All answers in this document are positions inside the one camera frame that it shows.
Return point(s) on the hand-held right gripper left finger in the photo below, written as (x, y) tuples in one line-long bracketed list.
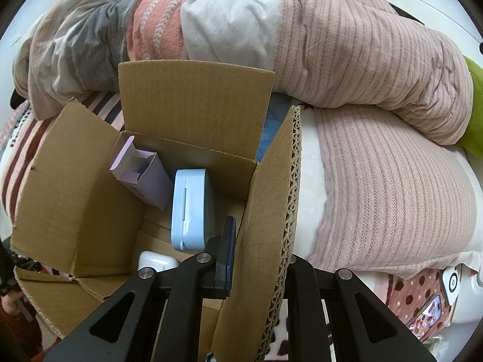
[(225, 249)]

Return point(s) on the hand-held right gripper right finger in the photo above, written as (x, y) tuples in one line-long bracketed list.
[(302, 282)]

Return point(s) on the light blue plastic case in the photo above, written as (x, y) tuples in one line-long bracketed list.
[(190, 211)]

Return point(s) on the white earbuds case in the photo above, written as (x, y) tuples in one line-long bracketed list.
[(154, 261)]

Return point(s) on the purple paper carton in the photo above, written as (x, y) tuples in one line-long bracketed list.
[(145, 181)]

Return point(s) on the brown cardboard box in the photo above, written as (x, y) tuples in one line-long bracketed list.
[(94, 203)]

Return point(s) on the pink polka dot cloth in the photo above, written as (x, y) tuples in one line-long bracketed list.
[(411, 294)]

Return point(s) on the smartphone with picture case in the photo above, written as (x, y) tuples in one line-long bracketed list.
[(426, 316)]

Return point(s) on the white round device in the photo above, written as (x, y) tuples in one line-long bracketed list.
[(452, 279)]

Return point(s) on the pink striped quilt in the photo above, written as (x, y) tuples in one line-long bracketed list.
[(358, 101)]

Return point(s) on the orange patterned blanket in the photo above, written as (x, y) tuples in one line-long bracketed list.
[(158, 26)]

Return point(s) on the green pillow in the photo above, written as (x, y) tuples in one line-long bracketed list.
[(473, 117)]

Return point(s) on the grey striped cloth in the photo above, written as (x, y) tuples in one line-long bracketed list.
[(90, 41)]

